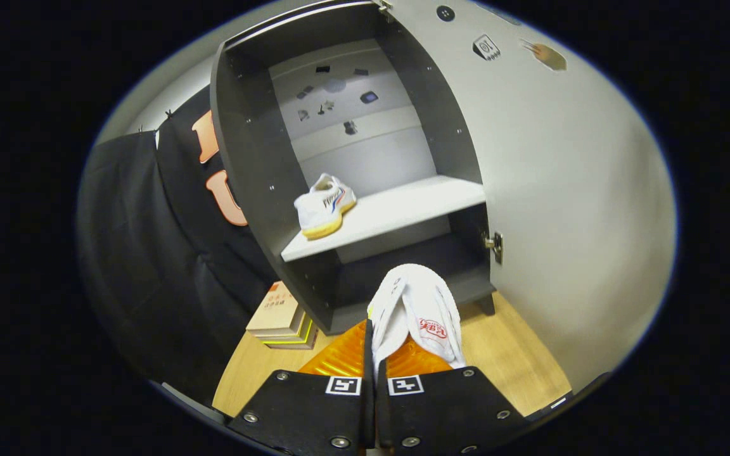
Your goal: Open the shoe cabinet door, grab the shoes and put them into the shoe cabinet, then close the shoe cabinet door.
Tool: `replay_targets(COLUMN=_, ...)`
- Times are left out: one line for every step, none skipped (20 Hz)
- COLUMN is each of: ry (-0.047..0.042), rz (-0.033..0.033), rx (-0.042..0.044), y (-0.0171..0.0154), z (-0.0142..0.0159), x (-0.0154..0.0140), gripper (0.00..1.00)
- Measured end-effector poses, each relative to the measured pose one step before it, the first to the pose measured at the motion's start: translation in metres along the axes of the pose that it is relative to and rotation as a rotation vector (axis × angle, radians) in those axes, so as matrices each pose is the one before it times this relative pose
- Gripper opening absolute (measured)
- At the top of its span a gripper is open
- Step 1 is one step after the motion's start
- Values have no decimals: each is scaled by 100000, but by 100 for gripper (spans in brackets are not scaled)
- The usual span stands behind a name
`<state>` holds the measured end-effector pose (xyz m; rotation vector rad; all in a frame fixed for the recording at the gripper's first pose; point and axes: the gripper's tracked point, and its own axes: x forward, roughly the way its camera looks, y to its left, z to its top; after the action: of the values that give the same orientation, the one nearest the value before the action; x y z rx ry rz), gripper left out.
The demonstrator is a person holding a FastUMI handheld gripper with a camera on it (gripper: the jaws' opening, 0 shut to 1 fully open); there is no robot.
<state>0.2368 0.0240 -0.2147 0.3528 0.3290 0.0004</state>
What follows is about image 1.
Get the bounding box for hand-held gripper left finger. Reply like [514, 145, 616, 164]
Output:
[226, 319, 377, 454]

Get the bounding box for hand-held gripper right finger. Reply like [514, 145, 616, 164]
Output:
[376, 332, 532, 454]

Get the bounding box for white shoe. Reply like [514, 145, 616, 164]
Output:
[368, 263, 467, 381]
[293, 173, 358, 240]

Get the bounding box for beige shoe cabinet door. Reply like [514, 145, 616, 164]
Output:
[381, 0, 677, 393]

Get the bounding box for dark grey shoe cabinet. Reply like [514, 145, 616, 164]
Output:
[210, 0, 505, 335]

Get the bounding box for light grey cabinet shelf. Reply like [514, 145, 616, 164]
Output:
[281, 175, 487, 263]

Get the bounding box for yellow striped book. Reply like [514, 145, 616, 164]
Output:
[260, 313, 318, 350]

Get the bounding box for black backdrop cloth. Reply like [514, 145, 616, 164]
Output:
[77, 85, 277, 406]

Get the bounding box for row of black cloth clips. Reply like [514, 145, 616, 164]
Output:
[137, 109, 172, 135]

